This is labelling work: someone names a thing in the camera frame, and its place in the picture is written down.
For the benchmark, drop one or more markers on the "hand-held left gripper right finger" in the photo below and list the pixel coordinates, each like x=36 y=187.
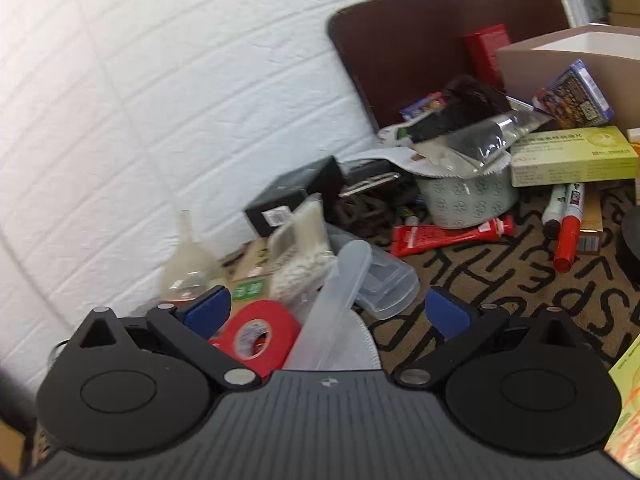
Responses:
x=447 y=310

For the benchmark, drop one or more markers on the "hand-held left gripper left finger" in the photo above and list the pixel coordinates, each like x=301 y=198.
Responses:
x=207 y=307

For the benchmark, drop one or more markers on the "large red tape roll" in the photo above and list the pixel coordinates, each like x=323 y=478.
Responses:
x=270 y=320

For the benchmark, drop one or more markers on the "yellow medicine box orange print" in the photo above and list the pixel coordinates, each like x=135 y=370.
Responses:
x=627 y=410

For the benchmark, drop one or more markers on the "beige cardboard container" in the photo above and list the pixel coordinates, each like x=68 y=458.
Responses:
x=615 y=60

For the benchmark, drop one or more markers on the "clear plastic container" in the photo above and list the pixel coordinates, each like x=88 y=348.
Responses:
x=390 y=277

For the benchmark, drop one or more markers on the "green label card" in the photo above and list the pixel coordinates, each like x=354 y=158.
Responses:
x=247 y=291

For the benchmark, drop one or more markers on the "clear plastic funnel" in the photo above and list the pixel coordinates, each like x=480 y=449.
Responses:
x=190 y=265

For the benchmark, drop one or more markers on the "brown lettered blanket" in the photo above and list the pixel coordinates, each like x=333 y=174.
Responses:
x=500 y=285

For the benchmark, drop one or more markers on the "red tube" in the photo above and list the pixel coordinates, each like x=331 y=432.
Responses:
x=445 y=236

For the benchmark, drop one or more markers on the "white face mask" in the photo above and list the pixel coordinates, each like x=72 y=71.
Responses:
x=362 y=347

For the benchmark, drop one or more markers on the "bag of white pellets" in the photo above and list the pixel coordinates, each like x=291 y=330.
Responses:
x=300 y=255

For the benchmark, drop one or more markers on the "white patterned bowl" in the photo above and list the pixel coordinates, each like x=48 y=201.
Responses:
x=467 y=202

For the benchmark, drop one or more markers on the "long clear plastic case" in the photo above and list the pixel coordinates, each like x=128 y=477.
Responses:
x=335 y=300

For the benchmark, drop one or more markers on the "black box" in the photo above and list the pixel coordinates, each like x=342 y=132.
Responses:
x=295 y=192

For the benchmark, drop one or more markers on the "red marker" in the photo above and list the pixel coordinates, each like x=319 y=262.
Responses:
x=570 y=232

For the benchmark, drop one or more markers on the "white marker black cap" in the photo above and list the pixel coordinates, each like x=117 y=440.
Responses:
x=554 y=207

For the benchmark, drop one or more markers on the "black stapler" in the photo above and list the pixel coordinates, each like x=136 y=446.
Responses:
x=372 y=180

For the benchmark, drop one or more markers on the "clear zip bag black contents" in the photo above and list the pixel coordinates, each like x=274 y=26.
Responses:
x=475 y=145

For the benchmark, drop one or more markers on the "small tan box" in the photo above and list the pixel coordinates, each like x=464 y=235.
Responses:
x=592 y=225

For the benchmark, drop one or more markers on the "white green wrapper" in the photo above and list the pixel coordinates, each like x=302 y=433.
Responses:
x=395 y=134

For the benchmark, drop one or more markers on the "black tape roll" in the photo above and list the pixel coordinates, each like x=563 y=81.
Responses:
x=631 y=247

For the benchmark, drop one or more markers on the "yellow-green medicine box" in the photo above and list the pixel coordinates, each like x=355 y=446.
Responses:
x=575 y=157

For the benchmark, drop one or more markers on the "black pouch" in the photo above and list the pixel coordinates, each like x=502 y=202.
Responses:
x=465 y=105

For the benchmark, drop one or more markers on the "blue purple packet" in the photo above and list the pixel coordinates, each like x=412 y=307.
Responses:
x=422 y=105

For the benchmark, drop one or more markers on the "colourful blue card box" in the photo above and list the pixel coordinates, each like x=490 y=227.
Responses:
x=575 y=95

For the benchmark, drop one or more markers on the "tall red box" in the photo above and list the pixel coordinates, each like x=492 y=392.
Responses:
x=487 y=55

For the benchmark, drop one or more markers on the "dark brown board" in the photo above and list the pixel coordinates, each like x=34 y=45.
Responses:
x=425 y=50

